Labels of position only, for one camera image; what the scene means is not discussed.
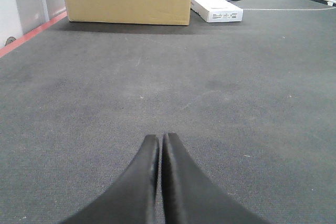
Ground red floor edge strip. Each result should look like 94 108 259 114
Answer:
1 11 67 57

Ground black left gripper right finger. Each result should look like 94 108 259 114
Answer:
161 133 268 223

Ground long white carton box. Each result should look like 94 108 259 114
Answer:
191 0 243 23

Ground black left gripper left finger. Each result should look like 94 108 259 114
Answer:
62 134 159 223

